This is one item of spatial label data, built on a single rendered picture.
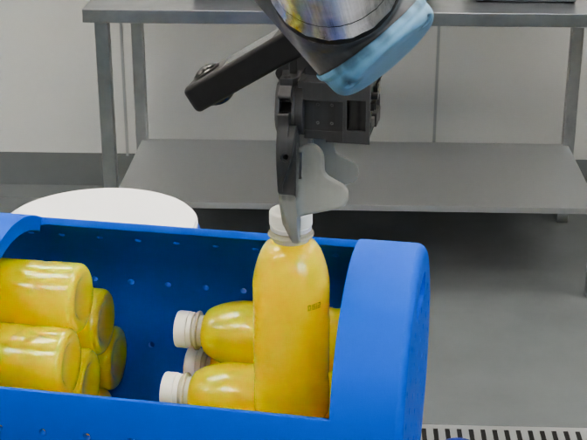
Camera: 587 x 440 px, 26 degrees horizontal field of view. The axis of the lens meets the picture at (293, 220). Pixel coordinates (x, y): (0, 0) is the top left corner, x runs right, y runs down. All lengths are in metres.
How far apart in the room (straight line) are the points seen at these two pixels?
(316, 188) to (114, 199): 0.84
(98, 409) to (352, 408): 0.23
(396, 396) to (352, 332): 0.07
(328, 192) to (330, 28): 0.29
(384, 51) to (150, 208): 1.03
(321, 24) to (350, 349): 0.39
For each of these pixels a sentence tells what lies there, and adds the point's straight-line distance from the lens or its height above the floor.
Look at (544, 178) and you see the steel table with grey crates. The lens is 4.22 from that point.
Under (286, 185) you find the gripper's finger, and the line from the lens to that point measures 1.08.
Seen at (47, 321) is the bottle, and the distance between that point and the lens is 1.29.
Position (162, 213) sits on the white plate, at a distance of 1.83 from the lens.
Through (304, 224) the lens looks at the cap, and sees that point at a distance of 1.13.
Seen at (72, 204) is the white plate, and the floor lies 1.04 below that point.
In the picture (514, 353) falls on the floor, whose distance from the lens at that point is 3.70.
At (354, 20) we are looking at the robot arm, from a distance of 0.82.
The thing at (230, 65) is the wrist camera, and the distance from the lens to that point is 1.09.
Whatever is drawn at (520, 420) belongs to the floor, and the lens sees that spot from 3.38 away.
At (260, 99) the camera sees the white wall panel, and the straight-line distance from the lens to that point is 4.72.
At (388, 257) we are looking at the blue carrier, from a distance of 1.19.
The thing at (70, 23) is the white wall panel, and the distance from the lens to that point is 4.74.
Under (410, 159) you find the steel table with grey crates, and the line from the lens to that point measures 4.33.
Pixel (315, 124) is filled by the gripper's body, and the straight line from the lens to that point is 1.08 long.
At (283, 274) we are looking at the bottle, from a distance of 1.13.
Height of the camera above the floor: 1.71
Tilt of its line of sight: 22 degrees down
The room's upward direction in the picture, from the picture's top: straight up
